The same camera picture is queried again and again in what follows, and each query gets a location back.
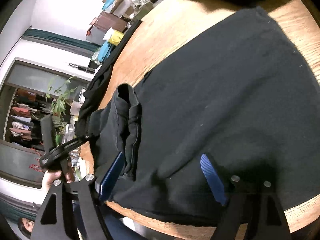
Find yellow shopping bag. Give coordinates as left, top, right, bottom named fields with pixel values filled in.
left=103, top=28, right=124, bottom=46

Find dark navy garment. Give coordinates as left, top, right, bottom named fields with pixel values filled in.
left=89, top=7, right=319, bottom=226

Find person's left hand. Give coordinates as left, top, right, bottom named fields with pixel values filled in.
left=41, top=170, right=74, bottom=192

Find brown ribbed box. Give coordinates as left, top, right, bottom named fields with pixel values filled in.
left=93, top=11, right=127, bottom=32

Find teal rolled mat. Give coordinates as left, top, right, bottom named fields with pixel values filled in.
left=95, top=41, right=115, bottom=64

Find person's head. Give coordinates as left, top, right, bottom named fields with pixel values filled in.
left=17, top=217, right=34, bottom=239

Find stacked cardboard boxes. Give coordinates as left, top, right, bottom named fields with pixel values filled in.
left=102, top=0, right=133, bottom=18

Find green potted plant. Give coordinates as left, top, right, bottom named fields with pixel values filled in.
left=45, top=76, right=77, bottom=146

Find long black cloth strip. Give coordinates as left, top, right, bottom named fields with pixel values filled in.
left=75, top=20, right=142, bottom=137

